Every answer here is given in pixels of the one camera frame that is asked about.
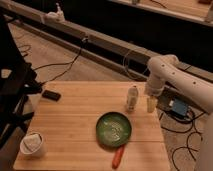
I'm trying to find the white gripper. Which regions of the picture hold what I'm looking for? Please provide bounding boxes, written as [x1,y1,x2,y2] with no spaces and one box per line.
[145,77,165,113]

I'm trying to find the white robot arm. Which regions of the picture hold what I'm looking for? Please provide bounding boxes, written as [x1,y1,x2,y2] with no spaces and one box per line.
[145,55,213,171]

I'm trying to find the small clear plastic bottle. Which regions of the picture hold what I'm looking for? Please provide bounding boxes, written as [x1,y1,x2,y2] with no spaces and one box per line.
[126,86,139,112]

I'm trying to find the blue box on floor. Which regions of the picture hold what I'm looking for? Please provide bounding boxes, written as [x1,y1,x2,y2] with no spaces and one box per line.
[171,99,188,117]

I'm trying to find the green frying pan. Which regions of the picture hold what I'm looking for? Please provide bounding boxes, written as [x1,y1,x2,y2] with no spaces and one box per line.
[96,112,132,148]

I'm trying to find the black remote device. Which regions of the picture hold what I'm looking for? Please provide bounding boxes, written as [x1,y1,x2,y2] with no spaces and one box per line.
[42,90,61,101]

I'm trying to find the white cup with cloth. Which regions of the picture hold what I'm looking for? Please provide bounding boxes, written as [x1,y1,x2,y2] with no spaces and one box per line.
[20,132,45,158]

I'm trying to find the black tripod stand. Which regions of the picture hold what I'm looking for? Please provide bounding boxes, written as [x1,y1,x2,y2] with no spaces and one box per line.
[0,12,42,149]

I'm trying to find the long metal rail beam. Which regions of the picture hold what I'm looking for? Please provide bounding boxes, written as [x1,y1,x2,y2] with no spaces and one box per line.
[0,0,213,83]

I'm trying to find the black cables near box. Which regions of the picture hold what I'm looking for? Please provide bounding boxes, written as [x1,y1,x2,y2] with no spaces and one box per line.
[158,107,206,164]

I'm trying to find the black cable on carpet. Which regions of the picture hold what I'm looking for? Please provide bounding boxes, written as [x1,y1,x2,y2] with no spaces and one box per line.
[31,37,88,84]

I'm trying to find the white object on rail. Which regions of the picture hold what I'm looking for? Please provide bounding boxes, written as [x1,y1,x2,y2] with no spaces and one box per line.
[41,4,65,23]

